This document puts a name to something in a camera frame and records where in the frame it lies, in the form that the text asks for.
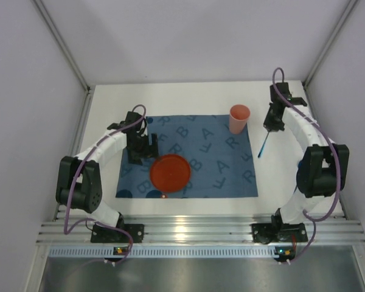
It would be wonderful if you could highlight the pink plastic cup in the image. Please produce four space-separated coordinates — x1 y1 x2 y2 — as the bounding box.
229 105 251 134

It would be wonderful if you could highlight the blue fork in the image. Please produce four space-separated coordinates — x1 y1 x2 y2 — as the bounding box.
257 131 270 158

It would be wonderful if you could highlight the red round plate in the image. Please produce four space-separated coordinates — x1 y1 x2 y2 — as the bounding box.
149 154 191 193

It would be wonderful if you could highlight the blue letter-print placemat cloth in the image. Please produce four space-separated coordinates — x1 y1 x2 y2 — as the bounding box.
115 114 259 199

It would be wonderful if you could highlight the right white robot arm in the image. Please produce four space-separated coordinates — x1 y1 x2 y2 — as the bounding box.
263 82 350 224

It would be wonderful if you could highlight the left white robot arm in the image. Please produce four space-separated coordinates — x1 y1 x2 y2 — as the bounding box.
55 105 159 235

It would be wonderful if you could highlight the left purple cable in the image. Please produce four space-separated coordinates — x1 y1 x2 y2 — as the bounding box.
63 104 147 267

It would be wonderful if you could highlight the purple cable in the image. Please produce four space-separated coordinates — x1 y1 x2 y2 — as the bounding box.
63 104 147 267
272 67 343 265

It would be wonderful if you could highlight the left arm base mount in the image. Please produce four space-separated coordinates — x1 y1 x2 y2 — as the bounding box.
90 224 145 243

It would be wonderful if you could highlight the aluminium mounting rail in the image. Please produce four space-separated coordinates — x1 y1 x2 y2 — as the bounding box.
36 198 365 245

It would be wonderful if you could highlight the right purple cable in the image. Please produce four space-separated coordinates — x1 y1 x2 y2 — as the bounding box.
272 67 343 265

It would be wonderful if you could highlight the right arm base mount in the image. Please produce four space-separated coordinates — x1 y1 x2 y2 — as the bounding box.
251 223 308 245

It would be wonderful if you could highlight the perforated cable tray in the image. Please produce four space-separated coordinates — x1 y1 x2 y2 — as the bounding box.
48 245 299 259

